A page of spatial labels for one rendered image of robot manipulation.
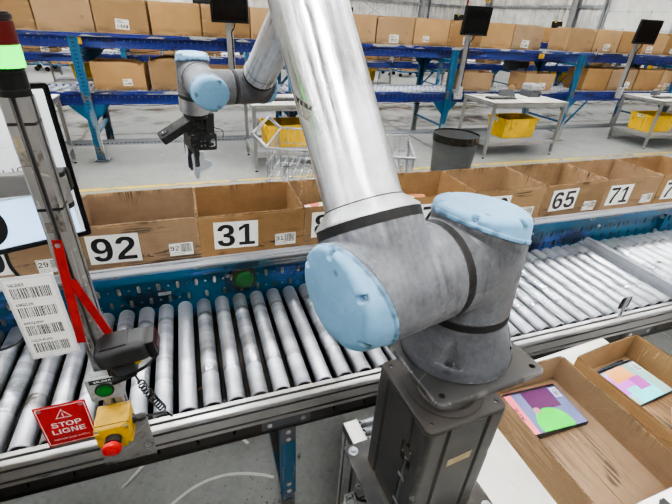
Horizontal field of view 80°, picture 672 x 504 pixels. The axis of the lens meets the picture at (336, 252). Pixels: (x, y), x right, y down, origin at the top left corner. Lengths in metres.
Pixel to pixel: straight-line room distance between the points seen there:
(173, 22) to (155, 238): 4.56
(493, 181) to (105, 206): 1.83
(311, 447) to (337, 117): 1.68
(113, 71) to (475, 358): 5.41
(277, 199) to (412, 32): 5.13
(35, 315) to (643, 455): 1.41
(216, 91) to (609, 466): 1.36
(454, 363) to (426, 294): 0.21
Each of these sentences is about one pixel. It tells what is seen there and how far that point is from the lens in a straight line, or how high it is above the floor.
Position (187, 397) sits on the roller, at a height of 0.75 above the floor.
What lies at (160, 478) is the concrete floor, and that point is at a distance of 2.04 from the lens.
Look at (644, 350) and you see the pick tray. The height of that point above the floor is 0.82.
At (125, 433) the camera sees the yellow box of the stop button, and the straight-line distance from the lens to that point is 1.10.
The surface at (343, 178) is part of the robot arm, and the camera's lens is 0.52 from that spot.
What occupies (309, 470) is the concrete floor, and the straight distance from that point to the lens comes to 1.96.
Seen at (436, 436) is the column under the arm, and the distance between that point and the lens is 0.78.
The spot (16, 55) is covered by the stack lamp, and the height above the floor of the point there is 1.61.
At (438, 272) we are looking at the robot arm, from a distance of 0.52.
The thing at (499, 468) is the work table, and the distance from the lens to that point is 1.18.
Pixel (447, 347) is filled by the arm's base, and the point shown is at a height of 1.24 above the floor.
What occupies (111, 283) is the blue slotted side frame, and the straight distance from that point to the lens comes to 1.56.
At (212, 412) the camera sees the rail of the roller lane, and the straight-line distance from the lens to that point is 1.21.
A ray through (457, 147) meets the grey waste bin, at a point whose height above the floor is 0.55.
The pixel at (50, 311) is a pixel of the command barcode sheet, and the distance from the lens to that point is 0.96.
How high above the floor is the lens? 1.68
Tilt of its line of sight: 30 degrees down
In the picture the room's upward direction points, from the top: 3 degrees clockwise
